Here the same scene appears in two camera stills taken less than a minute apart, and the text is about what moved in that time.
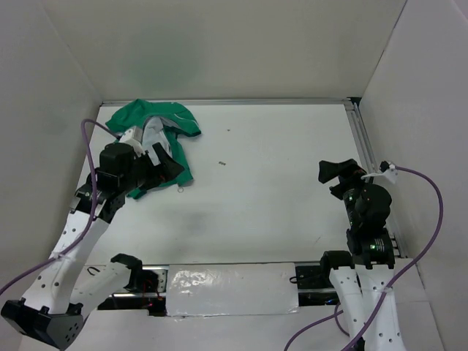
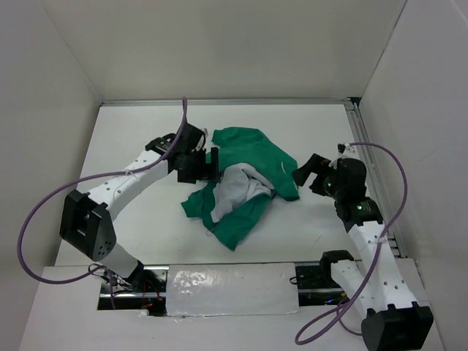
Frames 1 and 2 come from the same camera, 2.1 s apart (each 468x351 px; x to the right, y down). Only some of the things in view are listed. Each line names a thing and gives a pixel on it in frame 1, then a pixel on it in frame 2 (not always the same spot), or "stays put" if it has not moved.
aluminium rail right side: [356, 112] stays put
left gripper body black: [143, 174] → [194, 167]
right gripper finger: [329, 170] → [315, 164]
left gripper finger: [153, 156] → [205, 134]
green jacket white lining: [159, 121] → [251, 172]
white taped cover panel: [207, 289] stays put
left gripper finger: [170, 169] → [212, 169]
